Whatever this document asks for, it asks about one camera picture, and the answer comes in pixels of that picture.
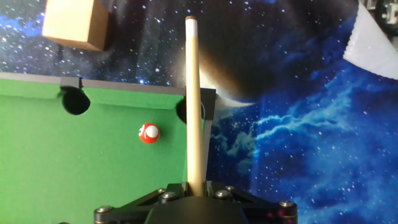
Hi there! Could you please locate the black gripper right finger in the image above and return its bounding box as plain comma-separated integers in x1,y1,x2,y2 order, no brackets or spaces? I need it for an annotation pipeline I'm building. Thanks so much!
205,182,299,224

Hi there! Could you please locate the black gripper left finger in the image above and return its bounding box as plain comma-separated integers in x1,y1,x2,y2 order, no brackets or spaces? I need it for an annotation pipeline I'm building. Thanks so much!
94,182,189,224

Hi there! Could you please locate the wooden pool cue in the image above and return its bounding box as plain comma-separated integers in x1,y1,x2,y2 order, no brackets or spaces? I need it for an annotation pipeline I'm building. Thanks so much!
185,15,206,197

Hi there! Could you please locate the red striped pool ball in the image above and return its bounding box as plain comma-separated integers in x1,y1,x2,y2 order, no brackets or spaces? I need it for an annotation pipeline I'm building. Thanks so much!
138,123,161,144

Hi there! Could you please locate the mini green pool table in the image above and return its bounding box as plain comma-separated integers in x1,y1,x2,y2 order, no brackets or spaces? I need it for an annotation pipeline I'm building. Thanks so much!
0,72,217,224

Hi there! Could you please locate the galaxy print cloth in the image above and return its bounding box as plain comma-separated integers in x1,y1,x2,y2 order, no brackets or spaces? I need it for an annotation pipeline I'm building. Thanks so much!
0,0,398,224

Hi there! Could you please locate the wooden cube block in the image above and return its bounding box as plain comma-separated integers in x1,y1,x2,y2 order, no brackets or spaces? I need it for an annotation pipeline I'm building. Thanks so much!
42,0,110,52

